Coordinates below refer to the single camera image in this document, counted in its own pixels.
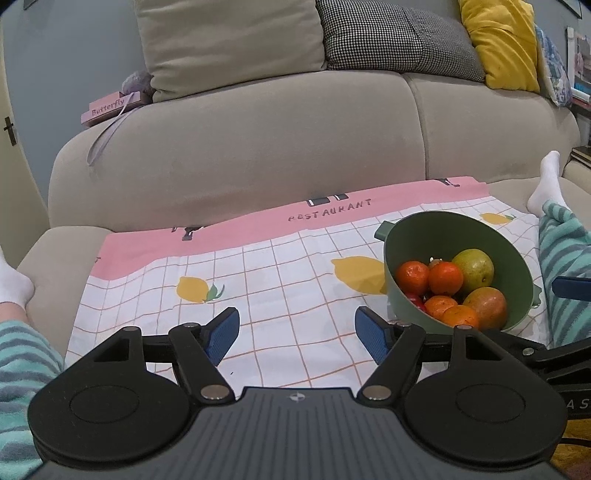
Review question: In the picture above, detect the lilac ribbon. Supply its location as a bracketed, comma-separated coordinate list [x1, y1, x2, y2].
[87, 92, 139, 166]

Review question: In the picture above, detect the black-white houndstooth cushion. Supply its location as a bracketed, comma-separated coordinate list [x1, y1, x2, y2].
[315, 0, 485, 84]

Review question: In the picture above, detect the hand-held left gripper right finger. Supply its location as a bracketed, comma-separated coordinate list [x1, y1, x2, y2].
[355, 305, 504, 402]

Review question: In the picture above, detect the grey plush toy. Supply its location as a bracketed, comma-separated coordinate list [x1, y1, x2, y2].
[121, 71, 154, 95]

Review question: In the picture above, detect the orange tangerine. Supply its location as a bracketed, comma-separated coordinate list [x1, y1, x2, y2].
[441, 305, 481, 329]
[428, 261, 464, 296]
[395, 261, 430, 295]
[425, 295, 459, 319]

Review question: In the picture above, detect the person's left white sock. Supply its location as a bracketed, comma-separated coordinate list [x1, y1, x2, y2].
[0, 244, 35, 308]

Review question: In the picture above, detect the person's white sock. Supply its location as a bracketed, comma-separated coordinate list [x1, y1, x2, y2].
[526, 150, 571, 215]
[0, 244, 35, 308]

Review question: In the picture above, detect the beige sofa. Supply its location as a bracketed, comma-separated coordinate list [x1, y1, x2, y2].
[16, 68, 591, 365]

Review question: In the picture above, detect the cream door panel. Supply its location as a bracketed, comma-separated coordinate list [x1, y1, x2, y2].
[0, 23, 49, 268]

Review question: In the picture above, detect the beige cushion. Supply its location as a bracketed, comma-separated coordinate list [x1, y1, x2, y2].
[135, 0, 328, 103]

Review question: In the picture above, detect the person's right striped pants leg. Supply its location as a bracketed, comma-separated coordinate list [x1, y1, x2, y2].
[538, 199, 591, 349]

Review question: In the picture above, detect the pink and white printed cloth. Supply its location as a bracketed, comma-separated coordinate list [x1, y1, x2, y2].
[65, 176, 552, 388]

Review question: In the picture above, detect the blue patterned cushion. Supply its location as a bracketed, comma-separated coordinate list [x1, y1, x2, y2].
[534, 23, 573, 108]

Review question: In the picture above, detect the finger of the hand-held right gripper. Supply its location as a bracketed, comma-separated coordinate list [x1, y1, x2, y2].
[480, 333, 591, 383]
[553, 276, 591, 298]

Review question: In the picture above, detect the yellow snack packet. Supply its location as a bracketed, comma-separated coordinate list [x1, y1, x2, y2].
[554, 443, 591, 480]

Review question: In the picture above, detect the person's right white sock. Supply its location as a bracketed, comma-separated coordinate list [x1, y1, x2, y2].
[526, 150, 571, 215]

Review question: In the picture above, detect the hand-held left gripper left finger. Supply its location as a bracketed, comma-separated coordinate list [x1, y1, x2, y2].
[88, 307, 242, 402]

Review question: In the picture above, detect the yellow cushion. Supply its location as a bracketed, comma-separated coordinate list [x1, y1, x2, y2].
[458, 0, 541, 93]

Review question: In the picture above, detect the pink book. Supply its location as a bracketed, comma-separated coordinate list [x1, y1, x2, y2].
[81, 91, 153, 128]

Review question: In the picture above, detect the green plastic colander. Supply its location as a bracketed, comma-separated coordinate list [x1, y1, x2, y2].
[374, 211, 542, 333]

